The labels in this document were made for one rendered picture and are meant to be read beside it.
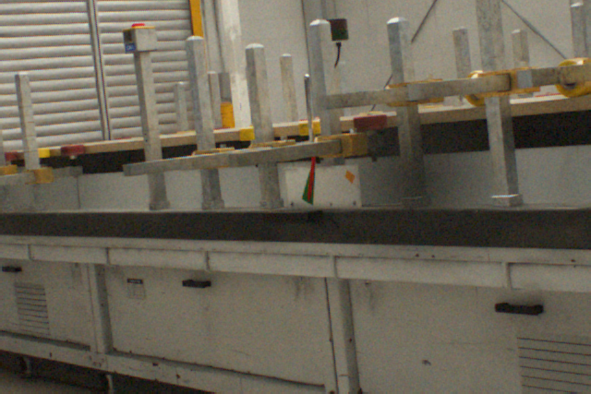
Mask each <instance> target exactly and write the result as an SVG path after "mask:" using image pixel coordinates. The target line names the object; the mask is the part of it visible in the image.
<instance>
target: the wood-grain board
mask: <svg viewBox="0 0 591 394"><path fill-rule="evenodd" d="M510 105H511V113H512V116H518V115H528V114H539V113H557V112H569V111H579V110H591V94H590V95H587V96H582V97H574V98H568V97H565V96H563V95H555V96H546V97H537V98H528V99H520V100H510ZM451 107H452V106H449V107H440V108H431V109H418V114H419V123H420V124H421V125H424V124H436V123H445V122H456V121H466V120H476V119H487V110H486V106H483V107H475V106H472V105H471V106H465V107H459V108H451ZM448 108H451V109H448ZM374 114H378V113H374ZM386 114H387V123H388V127H395V126H397V117H396V112H387V113H386ZM362 115H366V114H361V115H352V116H344V117H341V125H342V132H344V131H349V129H350V128H354V124H353V117H355V116H362ZM299 122H306V121H299ZM299 122H290V123H281V124H272V126H273V134H274V137H290V136H299V128H298V123H299ZM239 128H244V127H238V128H228V129H220V130H213V131H214V139H215V142H220V141H230V140H240V137H239ZM160 139H161V145H162V147H168V146H178V145H189V144H198V141H197V134H196V132H194V133H185V134H175V135H167V136H160ZM79 144H84V151H85V153H84V154H86V153H97V152H107V151H118V150H128V149H144V145H143V137H141V138H132V139H114V140H105V141H96V142H88V143H79ZM60 147H61V146H54V147H47V148H48V149H49V155H50V156H49V157H55V156H61V150H60ZM18 159H19V160H24V153H23V150H18Z"/></svg>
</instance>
